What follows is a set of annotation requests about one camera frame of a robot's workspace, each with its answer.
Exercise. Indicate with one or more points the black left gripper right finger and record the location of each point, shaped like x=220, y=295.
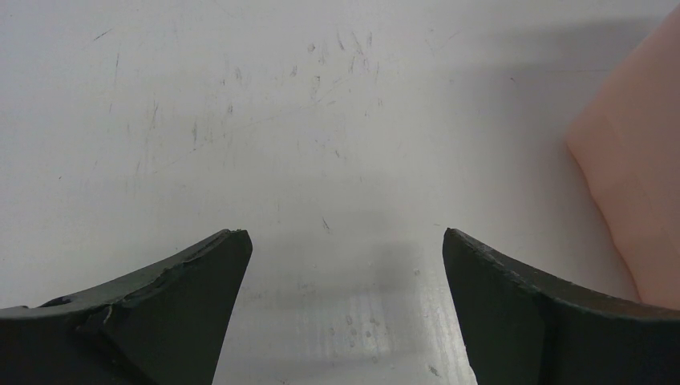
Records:
x=521, y=325

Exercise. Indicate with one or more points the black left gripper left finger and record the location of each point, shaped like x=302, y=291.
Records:
x=162, y=324

